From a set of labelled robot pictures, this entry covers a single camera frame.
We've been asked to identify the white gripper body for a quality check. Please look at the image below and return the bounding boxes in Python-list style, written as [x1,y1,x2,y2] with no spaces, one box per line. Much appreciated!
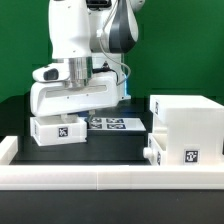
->
[30,72,118,117]

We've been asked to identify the white drawer box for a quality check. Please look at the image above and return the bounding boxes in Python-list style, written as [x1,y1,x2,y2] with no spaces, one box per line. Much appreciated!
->
[30,115,87,146]
[143,133,167,166]

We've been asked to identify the white front drawer box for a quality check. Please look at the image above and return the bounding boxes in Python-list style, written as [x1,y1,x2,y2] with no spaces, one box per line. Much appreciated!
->
[143,133,167,166]

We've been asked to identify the white drawer cabinet frame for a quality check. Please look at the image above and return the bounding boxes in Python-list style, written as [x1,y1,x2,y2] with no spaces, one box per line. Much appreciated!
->
[150,95,224,166]

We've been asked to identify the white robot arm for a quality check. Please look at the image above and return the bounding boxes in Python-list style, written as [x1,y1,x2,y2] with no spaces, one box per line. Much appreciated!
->
[30,0,145,118]

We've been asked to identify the white marker tag sheet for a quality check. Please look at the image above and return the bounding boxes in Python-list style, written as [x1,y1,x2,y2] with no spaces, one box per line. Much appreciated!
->
[88,117,146,131]

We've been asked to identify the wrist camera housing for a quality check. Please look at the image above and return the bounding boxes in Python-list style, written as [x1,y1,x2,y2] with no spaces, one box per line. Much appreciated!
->
[32,64,70,83]

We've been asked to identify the white left fence rail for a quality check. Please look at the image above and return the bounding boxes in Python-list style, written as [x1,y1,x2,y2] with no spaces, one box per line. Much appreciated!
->
[0,136,18,165]

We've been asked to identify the white fence rail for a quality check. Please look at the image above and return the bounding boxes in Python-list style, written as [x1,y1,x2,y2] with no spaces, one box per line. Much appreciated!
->
[0,136,18,165]
[0,165,224,190]

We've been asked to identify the white front fence rail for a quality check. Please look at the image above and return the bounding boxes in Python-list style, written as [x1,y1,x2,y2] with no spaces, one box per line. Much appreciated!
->
[0,165,224,190]

